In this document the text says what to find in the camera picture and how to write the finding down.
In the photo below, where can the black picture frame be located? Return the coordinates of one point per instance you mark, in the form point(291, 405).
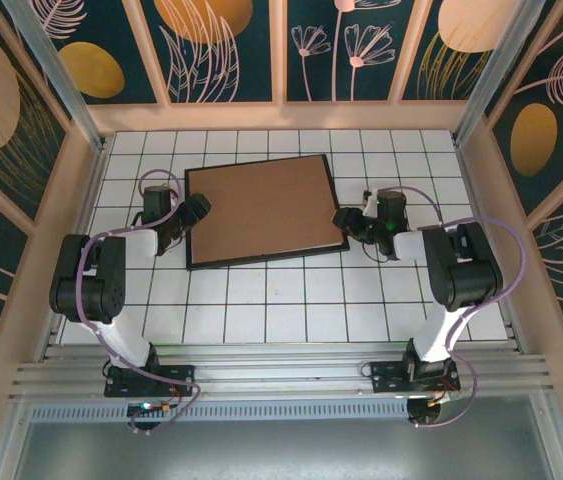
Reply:
point(188, 250)

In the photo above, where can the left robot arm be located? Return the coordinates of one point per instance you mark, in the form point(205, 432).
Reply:
point(121, 340)

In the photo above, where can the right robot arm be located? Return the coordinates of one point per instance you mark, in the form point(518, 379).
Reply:
point(436, 330)

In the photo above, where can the brown backing board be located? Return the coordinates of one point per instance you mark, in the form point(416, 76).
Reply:
point(261, 210)

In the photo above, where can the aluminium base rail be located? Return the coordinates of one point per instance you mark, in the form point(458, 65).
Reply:
point(281, 372)

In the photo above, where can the grey metal panel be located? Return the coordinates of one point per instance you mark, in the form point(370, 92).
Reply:
point(281, 450)

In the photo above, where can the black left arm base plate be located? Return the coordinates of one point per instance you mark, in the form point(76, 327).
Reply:
point(181, 375)

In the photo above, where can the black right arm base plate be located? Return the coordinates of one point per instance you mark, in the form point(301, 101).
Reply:
point(386, 372)

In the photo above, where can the black electronics module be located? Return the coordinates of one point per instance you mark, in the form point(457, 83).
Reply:
point(147, 406)
point(423, 411)

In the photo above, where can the aluminium corner post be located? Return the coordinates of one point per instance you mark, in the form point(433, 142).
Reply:
point(492, 75)
point(67, 85)

